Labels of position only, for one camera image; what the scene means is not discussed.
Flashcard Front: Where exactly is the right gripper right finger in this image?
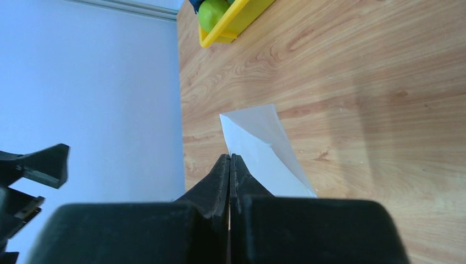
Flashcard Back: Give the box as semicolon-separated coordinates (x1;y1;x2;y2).
230;155;409;263

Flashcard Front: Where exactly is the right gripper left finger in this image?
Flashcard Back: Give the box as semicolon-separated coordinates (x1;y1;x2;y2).
27;155;230;263

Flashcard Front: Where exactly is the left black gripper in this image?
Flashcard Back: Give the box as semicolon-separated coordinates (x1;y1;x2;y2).
1;144;70;263

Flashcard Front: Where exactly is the white paper coffee filter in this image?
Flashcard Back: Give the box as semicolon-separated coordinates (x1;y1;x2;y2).
219;104;317;198

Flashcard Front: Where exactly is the yellow plastic tray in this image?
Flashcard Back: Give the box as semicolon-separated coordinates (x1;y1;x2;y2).
198;0;274;48

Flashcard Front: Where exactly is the light green apple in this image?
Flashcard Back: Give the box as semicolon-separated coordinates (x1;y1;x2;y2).
197;0;230;32

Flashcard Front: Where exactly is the blue chips bag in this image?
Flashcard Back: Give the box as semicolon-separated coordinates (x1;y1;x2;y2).
189;0;205;14

